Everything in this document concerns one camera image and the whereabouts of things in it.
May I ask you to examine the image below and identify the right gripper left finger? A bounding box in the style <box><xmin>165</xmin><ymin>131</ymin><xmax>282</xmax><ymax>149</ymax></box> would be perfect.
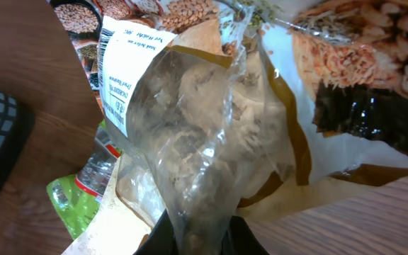
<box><xmin>134</xmin><ymin>210</ymin><xmax>176</xmax><ymax>255</ymax></box>

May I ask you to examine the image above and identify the green snack bag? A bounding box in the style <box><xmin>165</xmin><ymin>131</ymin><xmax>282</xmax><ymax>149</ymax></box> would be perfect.
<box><xmin>46</xmin><ymin>120</ymin><xmax>122</xmax><ymax>241</ymax></box>

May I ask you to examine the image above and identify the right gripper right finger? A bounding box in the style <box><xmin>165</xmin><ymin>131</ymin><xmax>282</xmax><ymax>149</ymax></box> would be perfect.
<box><xmin>221</xmin><ymin>216</ymin><xmax>268</xmax><ymax>255</ymax></box>

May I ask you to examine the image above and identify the beige cookie bag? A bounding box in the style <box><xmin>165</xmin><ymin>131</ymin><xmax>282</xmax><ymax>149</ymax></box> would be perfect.
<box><xmin>52</xmin><ymin>0</ymin><xmax>408</xmax><ymax>254</ymax></box>

